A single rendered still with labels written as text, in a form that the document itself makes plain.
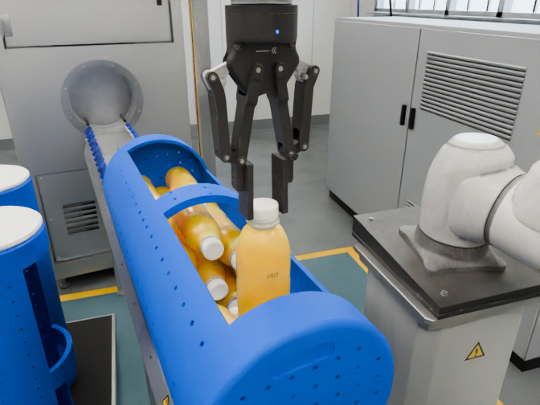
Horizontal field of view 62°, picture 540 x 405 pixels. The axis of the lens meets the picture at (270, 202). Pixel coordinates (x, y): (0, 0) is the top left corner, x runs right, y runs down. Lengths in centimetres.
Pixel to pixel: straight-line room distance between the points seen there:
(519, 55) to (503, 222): 133
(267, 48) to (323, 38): 555
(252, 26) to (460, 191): 61
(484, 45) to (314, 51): 390
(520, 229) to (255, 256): 52
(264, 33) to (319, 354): 36
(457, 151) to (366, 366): 50
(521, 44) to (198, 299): 181
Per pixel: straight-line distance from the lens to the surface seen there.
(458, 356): 111
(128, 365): 234
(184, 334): 61
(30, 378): 144
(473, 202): 94
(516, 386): 242
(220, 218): 95
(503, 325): 114
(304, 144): 53
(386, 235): 112
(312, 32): 598
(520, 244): 92
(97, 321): 239
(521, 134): 215
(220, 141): 49
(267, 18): 46
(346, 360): 59
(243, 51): 48
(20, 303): 131
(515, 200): 91
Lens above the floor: 157
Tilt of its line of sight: 24 degrees down
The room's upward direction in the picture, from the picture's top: straight up
